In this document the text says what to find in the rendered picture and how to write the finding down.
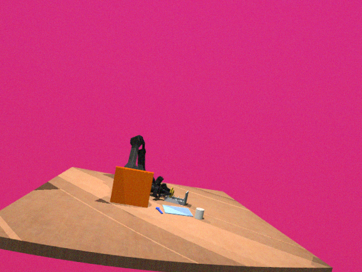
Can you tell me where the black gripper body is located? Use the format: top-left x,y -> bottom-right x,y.
151,183 -> 166,198

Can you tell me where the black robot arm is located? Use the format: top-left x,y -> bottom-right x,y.
124,135 -> 163,187

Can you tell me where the grey cylinder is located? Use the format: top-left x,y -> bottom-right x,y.
195,207 -> 204,219

